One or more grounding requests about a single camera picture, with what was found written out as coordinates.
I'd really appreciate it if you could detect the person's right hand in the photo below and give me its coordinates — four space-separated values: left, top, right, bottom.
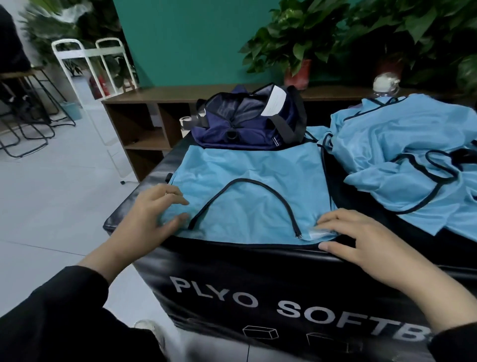
317 209 422 292

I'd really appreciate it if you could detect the person's left hand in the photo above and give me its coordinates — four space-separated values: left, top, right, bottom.
104 184 192 264

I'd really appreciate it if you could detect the navy blue bag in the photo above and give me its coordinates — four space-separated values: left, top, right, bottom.
181 84 309 151

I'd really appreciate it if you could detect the clear bottle silver cap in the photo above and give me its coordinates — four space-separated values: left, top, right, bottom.
373 72 402 101

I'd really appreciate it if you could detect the person's right forearm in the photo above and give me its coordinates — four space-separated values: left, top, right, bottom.
391 254 477 362

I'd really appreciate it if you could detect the person's left forearm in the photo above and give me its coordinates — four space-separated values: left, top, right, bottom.
0 239 143 362

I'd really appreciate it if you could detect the wooden shelf cabinet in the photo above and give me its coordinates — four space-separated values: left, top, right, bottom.
100 84 477 182

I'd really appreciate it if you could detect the white shoe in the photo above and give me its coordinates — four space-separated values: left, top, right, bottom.
134 319 171 353

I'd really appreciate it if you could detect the black leather bench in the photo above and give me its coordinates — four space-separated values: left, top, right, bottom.
103 127 477 362

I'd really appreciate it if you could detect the teal bucket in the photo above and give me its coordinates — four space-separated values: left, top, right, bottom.
61 101 84 122

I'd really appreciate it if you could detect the white wheeled cart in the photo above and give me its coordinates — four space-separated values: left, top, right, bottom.
51 37 140 185

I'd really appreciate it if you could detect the wooden top black stool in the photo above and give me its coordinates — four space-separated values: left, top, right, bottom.
0 67 77 159

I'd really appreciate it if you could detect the white metal rack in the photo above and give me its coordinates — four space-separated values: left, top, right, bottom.
21 0 126 79

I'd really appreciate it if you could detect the green plant in red pot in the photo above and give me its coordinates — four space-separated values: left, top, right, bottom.
335 0 477 96
240 0 351 92

